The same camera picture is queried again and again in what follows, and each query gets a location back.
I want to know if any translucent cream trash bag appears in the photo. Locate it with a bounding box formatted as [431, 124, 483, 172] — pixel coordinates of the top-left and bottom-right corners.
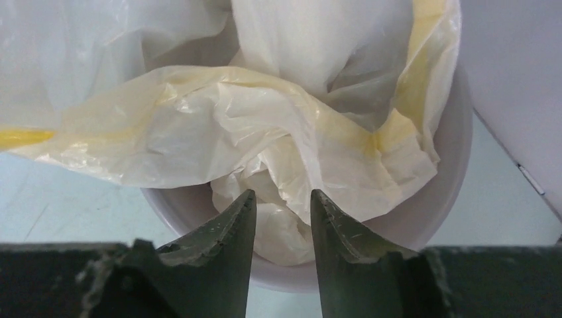
[1, 1, 461, 266]

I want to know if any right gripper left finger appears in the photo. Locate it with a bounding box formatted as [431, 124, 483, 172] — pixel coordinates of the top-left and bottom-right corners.
[84, 189, 256, 317]

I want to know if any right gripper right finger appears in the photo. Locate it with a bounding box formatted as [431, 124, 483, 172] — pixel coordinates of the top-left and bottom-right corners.
[310, 189, 447, 317]

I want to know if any grey plastic trash bin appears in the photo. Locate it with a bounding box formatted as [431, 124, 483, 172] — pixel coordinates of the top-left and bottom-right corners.
[141, 65, 473, 293]

